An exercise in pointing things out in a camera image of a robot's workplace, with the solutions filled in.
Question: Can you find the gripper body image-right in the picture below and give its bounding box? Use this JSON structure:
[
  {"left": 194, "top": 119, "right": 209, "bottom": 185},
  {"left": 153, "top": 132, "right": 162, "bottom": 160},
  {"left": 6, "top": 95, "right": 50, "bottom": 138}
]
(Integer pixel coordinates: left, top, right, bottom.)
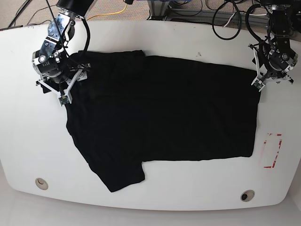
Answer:
[{"left": 249, "top": 44, "right": 294, "bottom": 86}]

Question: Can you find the black floor cable left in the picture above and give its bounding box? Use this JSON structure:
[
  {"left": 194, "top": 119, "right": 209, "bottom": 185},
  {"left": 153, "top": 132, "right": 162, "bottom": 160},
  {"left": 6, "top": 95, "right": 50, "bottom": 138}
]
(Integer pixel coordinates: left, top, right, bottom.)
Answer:
[{"left": 8, "top": 0, "right": 57, "bottom": 28}]

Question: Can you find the left table cable grommet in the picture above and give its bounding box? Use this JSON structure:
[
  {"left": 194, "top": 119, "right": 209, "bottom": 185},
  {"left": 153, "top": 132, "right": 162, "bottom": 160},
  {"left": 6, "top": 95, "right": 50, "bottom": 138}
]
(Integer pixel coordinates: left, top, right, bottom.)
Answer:
[{"left": 35, "top": 178, "right": 48, "bottom": 190}]

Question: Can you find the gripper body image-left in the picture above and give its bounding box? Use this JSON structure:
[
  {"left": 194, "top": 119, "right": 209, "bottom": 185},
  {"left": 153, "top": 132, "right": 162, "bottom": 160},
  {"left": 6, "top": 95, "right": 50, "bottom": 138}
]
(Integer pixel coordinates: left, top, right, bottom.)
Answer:
[{"left": 35, "top": 63, "right": 91, "bottom": 104}]

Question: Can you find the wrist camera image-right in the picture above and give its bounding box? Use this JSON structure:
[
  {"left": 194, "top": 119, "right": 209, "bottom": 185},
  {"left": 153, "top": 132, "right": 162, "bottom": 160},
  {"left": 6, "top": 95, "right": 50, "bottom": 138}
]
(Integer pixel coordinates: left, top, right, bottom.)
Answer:
[{"left": 251, "top": 78, "right": 265, "bottom": 92}]

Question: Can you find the red tape rectangle marking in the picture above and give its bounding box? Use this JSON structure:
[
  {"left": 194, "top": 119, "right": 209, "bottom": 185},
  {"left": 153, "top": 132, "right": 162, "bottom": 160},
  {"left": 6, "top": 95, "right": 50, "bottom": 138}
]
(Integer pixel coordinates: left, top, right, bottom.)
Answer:
[{"left": 261, "top": 133, "right": 283, "bottom": 169}]

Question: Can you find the black t-shirt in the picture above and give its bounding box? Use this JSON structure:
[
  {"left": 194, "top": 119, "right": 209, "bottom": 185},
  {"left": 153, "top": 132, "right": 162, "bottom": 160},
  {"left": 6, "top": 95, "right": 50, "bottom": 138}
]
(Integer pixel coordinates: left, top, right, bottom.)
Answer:
[{"left": 66, "top": 50, "right": 261, "bottom": 192}]

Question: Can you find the aluminium frame stand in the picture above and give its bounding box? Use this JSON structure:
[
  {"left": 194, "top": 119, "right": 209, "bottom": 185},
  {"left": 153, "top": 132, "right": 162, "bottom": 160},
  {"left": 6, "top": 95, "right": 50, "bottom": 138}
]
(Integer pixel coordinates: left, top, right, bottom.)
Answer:
[{"left": 147, "top": 0, "right": 283, "bottom": 37}]

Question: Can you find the right table cable grommet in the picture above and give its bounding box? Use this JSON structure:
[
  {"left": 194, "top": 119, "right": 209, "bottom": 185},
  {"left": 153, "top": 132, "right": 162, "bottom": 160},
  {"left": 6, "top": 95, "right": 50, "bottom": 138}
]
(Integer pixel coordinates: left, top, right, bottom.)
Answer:
[{"left": 240, "top": 190, "right": 255, "bottom": 202}]

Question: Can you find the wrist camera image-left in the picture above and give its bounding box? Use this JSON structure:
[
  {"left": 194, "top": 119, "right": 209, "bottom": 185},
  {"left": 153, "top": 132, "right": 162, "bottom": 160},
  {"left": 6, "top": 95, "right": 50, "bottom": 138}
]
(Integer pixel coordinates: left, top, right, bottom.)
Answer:
[{"left": 58, "top": 95, "right": 70, "bottom": 106}]

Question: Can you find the white cable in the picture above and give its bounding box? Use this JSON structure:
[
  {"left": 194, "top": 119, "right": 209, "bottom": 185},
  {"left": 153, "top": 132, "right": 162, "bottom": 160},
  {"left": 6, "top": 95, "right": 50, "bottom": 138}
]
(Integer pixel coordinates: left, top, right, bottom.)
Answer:
[{"left": 223, "top": 9, "right": 269, "bottom": 28}]

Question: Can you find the table cable grommet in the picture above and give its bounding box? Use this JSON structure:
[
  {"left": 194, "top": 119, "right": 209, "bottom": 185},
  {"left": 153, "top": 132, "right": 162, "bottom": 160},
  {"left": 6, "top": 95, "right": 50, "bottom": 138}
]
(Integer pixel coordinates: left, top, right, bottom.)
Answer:
[
  {"left": 240, "top": 190, "right": 255, "bottom": 202},
  {"left": 35, "top": 178, "right": 48, "bottom": 190}
]

